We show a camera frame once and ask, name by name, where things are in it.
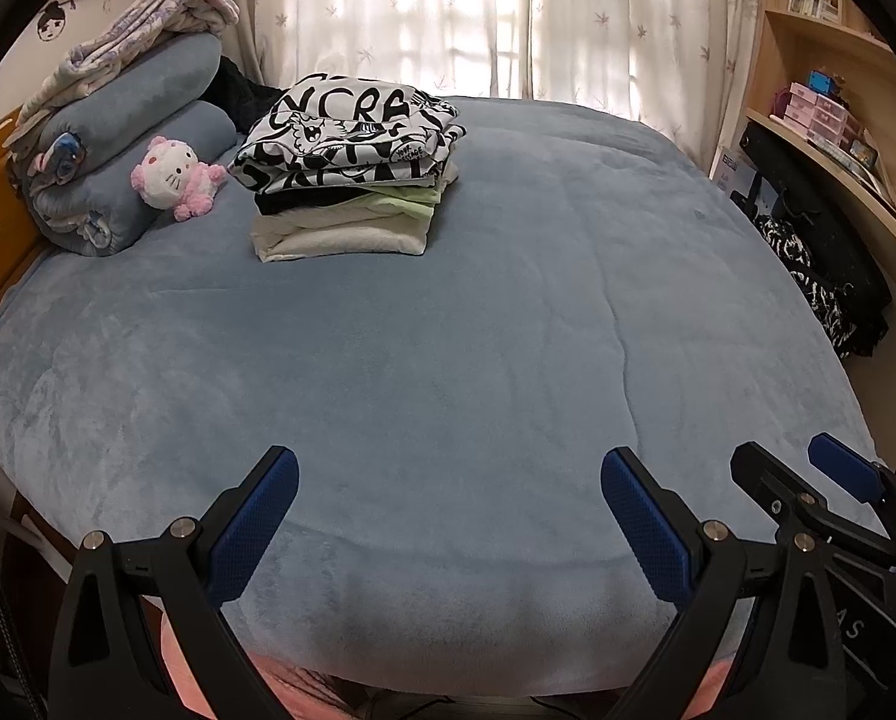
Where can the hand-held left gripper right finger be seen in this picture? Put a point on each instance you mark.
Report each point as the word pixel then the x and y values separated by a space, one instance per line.
pixel 646 532

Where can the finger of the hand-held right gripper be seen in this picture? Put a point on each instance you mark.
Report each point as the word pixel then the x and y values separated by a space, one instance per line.
pixel 841 461
pixel 763 476

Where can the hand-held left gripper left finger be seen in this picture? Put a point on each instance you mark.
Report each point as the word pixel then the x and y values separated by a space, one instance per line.
pixel 256 517

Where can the black white printed shirt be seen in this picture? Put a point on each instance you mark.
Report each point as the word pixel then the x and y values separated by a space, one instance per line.
pixel 343 142

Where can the black white patterned cloth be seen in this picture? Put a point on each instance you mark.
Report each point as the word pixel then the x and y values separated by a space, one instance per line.
pixel 815 285

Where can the blue bed blanket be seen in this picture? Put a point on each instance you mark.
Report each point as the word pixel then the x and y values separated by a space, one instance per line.
pixel 455 315

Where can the beige garment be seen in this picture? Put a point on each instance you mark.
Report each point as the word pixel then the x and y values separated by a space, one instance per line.
pixel 328 236

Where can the small framed picture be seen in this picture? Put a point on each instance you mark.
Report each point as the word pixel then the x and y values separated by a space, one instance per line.
pixel 862 154

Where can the white printed carton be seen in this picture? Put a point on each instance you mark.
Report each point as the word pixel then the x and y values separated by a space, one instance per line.
pixel 729 169

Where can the folded black garment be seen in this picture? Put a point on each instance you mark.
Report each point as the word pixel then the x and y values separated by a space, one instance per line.
pixel 298 202

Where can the stack of pink boxes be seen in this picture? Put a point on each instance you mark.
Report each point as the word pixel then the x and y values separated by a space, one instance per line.
pixel 811 116

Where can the light green garment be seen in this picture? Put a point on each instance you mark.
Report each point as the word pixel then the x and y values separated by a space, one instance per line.
pixel 403 202

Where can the pink white plush toy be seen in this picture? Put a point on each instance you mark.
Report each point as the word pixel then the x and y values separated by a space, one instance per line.
pixel 166 172

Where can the small blue box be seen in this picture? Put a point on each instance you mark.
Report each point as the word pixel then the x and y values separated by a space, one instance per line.
pixel 823 82

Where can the dark crumpled garment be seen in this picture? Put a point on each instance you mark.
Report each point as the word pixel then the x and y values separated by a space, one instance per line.
pixel 241 97

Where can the wooden shelf unit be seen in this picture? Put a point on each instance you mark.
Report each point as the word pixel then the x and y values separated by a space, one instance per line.
pixel 808 24

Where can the folded blue quilt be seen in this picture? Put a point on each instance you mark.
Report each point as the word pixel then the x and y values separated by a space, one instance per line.
pixel 140 82

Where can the folded floral blanket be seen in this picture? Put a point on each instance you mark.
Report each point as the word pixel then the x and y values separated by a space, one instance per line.
pixel 170 4

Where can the white leaf print curtain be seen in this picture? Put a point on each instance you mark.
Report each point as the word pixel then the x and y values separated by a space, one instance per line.
pixel 433 15

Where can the cartoon face wall sticker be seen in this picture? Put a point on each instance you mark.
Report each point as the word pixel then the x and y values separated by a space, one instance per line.
pixel 51 24

